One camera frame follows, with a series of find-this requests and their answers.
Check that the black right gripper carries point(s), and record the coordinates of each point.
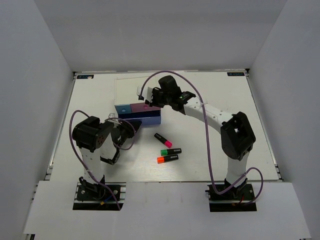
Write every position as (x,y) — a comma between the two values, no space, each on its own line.
(155,92)

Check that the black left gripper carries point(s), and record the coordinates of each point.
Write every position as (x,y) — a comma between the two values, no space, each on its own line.
(127,128)

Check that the pink drawer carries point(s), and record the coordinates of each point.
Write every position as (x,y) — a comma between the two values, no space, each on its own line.
(142,107)

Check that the pink highlighter marker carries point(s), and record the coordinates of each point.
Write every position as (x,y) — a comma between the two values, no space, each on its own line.
(163,140)

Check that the green highlighter marker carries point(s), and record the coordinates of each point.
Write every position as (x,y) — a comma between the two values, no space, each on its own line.
(168,152)

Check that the orange highlighter marker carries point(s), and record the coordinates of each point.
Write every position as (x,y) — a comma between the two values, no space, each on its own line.
(168,158)

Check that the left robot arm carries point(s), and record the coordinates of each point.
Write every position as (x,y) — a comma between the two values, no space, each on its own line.
(101,142)

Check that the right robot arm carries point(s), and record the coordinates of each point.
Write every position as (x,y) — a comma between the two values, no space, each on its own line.
(236,133)

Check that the cream drawer cabinet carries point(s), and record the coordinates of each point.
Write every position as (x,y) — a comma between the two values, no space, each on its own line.
(126,90)

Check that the left table label sticker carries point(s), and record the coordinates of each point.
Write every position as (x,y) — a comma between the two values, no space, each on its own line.
(85,76)

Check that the table label sticker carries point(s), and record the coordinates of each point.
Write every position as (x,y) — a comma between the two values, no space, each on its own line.
(85,76)
(235,74)

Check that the right table label sticker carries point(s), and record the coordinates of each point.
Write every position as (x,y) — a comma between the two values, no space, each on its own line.
(235,74)

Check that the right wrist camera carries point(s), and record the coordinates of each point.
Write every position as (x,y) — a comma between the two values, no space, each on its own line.
(145,94)

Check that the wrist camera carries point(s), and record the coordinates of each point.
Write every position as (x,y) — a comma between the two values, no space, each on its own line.
(145,94)
(112,118)

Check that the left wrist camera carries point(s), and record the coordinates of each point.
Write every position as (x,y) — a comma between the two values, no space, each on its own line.
(112,118)

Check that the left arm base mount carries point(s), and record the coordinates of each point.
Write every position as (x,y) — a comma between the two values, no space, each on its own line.
(86,200)

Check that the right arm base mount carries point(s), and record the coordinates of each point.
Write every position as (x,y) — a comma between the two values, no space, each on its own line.
(227,202)

